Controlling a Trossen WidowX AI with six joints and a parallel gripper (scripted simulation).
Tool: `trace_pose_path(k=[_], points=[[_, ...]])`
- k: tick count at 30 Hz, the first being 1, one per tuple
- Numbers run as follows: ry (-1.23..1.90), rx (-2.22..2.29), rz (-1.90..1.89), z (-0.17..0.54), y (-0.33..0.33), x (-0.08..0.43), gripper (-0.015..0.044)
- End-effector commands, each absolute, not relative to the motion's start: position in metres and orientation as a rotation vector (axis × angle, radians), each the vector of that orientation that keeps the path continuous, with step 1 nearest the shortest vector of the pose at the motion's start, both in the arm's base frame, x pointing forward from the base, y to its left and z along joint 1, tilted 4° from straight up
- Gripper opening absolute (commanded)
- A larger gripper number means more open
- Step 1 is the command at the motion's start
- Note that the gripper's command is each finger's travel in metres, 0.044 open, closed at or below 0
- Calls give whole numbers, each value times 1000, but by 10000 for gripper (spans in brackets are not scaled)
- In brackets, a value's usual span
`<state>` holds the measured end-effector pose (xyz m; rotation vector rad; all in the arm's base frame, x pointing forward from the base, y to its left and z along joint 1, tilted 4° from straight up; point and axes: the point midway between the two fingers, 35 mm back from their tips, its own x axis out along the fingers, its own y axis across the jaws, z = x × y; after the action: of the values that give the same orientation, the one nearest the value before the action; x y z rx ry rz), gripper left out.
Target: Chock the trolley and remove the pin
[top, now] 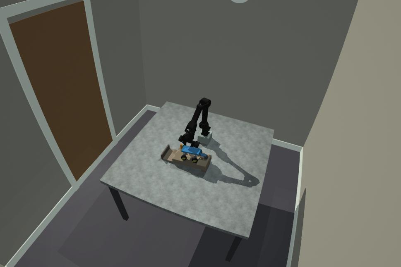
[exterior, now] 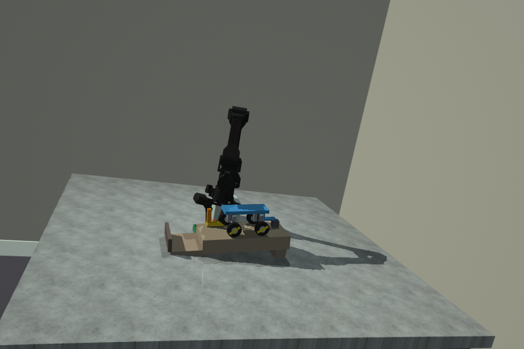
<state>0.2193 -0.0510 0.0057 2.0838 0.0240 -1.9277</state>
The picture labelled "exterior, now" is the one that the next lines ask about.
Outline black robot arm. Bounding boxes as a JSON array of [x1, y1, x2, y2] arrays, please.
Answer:
[[205, 106, 249, 202]]

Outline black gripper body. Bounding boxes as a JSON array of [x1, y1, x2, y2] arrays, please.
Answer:
[[193, 185, 240, 207]]

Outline yellow wedge chock with orange handle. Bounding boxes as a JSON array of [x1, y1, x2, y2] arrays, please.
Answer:
[[206, 208, 225, 227]]

